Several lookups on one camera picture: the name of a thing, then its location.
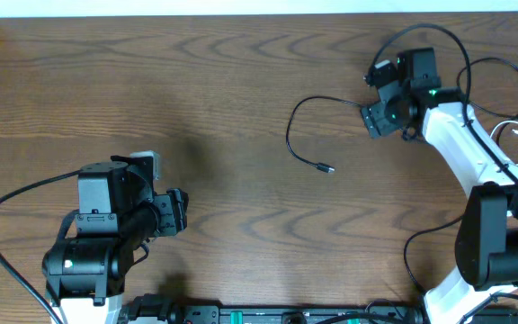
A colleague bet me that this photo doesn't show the short black usb cable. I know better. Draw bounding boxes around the short black usb cable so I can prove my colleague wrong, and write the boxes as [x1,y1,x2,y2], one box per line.
[284,94,368,175]

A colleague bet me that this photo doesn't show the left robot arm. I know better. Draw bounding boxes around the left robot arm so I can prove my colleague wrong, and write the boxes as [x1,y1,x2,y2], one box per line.
[42,151,189,323]

